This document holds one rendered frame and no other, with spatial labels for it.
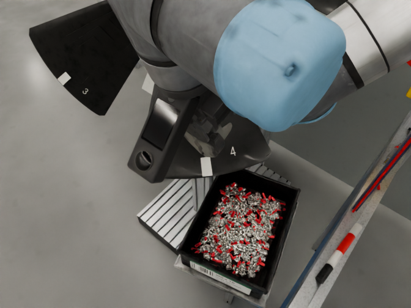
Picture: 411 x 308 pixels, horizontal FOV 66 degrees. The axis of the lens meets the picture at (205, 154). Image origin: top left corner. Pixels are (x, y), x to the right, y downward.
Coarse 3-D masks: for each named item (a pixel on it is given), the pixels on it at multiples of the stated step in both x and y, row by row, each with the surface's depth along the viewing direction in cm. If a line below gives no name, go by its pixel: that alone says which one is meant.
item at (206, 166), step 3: (201, 159) 53; (204, 159) 53; (207, 159) 53; (201, 162) 53; (204, 162) 53; (207, 162) 53; (210, 162) 53; (201, 165) 53; (204, 165) 53; (207, 165) 53; (210, 165) 53; (204, 168) 53; (207, 168) 53; (210, 168) 53; (204, 171) 53; (207, 171) 53; (210, 171) 53; (204, 174) 53; (207, 174) 53; (210, 174) 53
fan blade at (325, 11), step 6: (306, 0) 40; (312, 0) 39; (318, 0) 39; (324, 0) 39; (330, 0) 39; (336, 0) 39; (342, 0) 38; (318, 6) 39; (324, 6) 39; (330, 6) 38; (336, 6) 38; (324, 12) 39; (330, 12) 38
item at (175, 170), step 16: (240, 128) 54; (256, 128) 54; (224, 144) 53; (240, 144) 53; (256, 144) 54; (176, 160) 53; (192, 160) 53; (224, 160) 53; (240, 160) 53; (256, 160) 53; (176, 176) 53; (192, 176) 53; (208, 176) 53
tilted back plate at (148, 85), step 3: (147, 75) 86; (147, 78) 86; (150, 78) 86; (144, 81) 87; (147, 81) 86; (150, 81) 86; (153, 81) 86; (144, 84) 87; (147, 84) 87; (150, 84) 86; (153, 84) 86; (144, 87) 87; (147, 87) 87; (150, 87) 86; (153, 87) 86; (147, 90) 87; (150, 90) 86; (150, 93) 86
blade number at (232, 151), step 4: (228, 144) 53; (232, 144) 53; (236, 144) 53; (228, 148) 53; (232, 148) 53; (236, 148) 53; (228, 152) 53; (232, 152) 53; (236, 152) 53; (228, 156) 53; (232, 156) 53; (236, 156) 53
